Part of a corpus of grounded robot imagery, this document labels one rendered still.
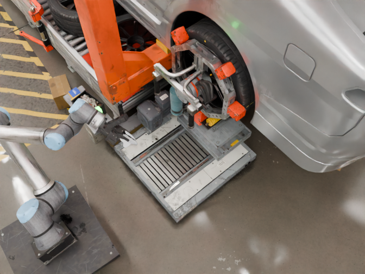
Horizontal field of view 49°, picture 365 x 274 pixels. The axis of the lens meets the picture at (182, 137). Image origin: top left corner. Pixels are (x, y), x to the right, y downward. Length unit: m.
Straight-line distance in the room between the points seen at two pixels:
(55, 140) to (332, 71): 1.31
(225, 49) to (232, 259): 1.48
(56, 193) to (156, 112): 0.93
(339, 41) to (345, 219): 1.77
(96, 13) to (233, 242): 1.81
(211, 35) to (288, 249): 1.61
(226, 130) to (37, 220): 1.52
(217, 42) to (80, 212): 1.44
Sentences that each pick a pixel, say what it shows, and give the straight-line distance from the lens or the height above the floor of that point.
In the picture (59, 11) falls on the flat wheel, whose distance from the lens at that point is 3.70.
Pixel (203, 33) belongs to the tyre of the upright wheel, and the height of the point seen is 1.17.
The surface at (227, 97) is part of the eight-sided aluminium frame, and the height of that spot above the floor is 0.97.
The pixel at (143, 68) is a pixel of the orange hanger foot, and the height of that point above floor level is 0.68.
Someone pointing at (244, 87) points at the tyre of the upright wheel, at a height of 1.01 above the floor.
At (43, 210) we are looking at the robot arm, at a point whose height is 0.58.
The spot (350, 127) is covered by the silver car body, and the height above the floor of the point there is 1.30.
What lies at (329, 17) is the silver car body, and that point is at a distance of 1.83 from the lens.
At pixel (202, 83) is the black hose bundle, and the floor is 1.04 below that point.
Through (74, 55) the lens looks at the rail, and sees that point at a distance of 3.46.
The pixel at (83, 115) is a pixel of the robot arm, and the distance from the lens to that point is 2.03.
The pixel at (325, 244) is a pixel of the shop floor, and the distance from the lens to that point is 3.14.
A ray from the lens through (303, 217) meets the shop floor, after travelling 3.16.
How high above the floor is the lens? 2.86
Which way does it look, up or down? 59 degrees down
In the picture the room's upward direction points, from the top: straight up
